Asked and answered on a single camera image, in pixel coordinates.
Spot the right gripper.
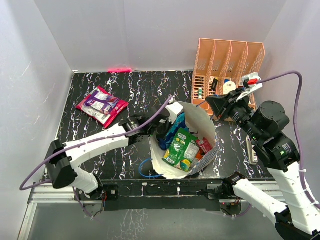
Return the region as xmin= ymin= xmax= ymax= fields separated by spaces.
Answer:
xmin=206 ymin=87 xmax=264 ymax=142

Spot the blue snack bag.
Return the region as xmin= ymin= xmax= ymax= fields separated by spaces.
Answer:
xmin=156 ymin=112 xmax=189 ymax=151

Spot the blue checkered paper bag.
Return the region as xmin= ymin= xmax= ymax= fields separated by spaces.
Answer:
xmin=138 ymin=101 xmax=219 ymax=180

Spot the orange candy pack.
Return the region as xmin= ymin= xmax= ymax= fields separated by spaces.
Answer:
xmin=195 ymin=150 xmax=205 ymax=161

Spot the pink snack bag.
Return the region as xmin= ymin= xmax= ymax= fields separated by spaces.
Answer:
xmin=76 ymin=86 xmax=129 ymax=129

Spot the magenta purple candy pack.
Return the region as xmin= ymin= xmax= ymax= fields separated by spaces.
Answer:
xmin=84 ymin=88 xmax=120 ymax=115

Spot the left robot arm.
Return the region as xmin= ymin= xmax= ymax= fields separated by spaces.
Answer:
xmin=45 ymin=107 xmax=173 ymax=200

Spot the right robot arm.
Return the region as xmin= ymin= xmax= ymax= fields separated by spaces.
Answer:
xmin=205 ymin=90 xmax=320 ymax=240

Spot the black yellow highlighter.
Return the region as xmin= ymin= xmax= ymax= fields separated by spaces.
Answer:
xmin=210 ymin=78 xmax=218 ymax=92

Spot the white tube with label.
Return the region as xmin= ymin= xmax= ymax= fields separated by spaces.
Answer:
xmin=223 ymin=81 xmax=237 ymax=95

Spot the glue stick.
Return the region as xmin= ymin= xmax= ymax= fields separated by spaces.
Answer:
xmin=198 ymin=87 xmax=203 ymax=99

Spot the green candy pack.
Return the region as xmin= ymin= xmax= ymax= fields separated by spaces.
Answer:
xmin=162 ymin=128 xmax=200 ymax=172

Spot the red snack packet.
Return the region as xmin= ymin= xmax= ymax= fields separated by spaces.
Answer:
xmin=196 ymin=137 xmax=213 ymax=154

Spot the orange desk organizer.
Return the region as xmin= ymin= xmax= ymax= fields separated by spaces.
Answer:
xmin=191 ymin=38 xmax=265 ymax=105

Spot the beige stapler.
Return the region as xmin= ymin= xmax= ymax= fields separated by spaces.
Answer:
xmin=246 ymin=135 xmax=258 ymax=165

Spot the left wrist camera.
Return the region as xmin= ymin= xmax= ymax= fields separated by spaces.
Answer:
xmin=165 ymin=101 xmax=184 ymax=124

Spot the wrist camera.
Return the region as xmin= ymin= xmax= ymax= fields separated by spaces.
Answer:
xmin=236 ymin=72 xmax=263 ymax=102
xmin=165 ymin=101 xmax=184 ymax=124

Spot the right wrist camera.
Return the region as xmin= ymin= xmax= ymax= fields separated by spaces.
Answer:
xmin=236 ymin=72 xmax=263 ymax=102

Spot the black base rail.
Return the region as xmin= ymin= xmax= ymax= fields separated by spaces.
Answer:
xmin=74 ymin=177 xmax=276 ymax=213

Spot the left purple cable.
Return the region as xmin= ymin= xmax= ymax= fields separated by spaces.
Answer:
xmin=19 ymin=94 xmax=175 ymax=218

